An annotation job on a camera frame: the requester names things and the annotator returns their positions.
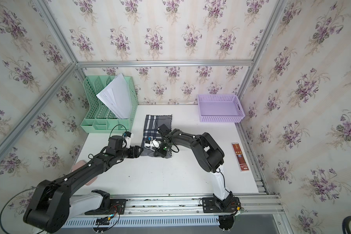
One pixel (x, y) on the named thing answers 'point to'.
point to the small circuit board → (102, 221)
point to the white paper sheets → (116, 96)
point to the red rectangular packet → (241, 160)
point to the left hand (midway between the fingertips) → (140, 149)
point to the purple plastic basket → (220, 108)
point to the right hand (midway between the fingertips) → (157, 153)
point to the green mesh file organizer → (98, 118)
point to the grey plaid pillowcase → (153, 122)
